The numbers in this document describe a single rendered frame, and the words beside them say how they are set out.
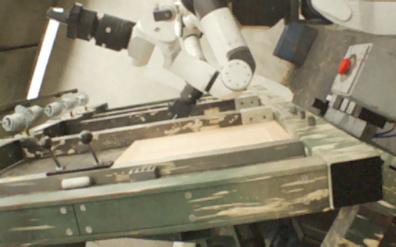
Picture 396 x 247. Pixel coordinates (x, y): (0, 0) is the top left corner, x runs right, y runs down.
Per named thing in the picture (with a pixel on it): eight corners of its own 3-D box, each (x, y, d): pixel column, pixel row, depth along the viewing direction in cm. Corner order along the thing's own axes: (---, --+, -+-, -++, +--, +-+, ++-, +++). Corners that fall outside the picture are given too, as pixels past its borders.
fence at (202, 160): (302, 155, 101) (300, 141, 100) (-16, 197, 106) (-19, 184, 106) (298, 150, 105) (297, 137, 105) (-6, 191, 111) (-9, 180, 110)
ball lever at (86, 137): (105, 170, 105) (89, 135, 96) (92, 172, 105) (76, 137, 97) (106, 161, 108) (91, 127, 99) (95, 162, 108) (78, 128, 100)
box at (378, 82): (444, 78, 71) (370, 41, 71) (419, 130, 73) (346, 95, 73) (414, 76, 83) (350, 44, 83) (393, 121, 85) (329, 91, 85)
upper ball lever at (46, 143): (66, 176, 105) (48, 141, 97) (55, 177, 106) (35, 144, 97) (69, 166, 108) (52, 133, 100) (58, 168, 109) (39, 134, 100)
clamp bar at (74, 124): (259, 108, 198) (253, 63, 195) (49, 140, 205) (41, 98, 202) (257, 105, 208) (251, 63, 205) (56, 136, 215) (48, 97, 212)
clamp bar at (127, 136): (275, 125, 147) (267, 64, 143) (-1, 165, 154) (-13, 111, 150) (271, 121, 156) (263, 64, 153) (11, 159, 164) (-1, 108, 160)
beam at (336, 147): (385, 202, 76) (383, 152, 74) (331, 211, 77) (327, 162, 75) (262, 98, 293) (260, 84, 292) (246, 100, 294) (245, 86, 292)
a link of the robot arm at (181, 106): (189, 119, 173) (204, 98, 171) (188, 123, 164) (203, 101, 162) (167, 104, 173) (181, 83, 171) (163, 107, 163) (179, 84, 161)
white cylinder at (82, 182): (63, 191, 101) (89, 187, 101) (60, 181, 101) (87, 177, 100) (66, 187, 104) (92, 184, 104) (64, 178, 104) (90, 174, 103)
